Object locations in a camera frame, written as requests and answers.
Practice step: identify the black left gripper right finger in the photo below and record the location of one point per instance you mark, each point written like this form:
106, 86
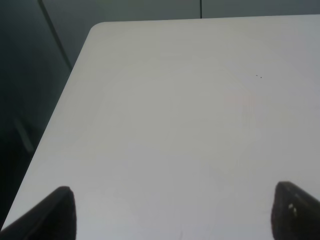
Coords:
295, 214

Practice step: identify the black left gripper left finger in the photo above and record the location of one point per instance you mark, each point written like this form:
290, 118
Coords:
54, 218

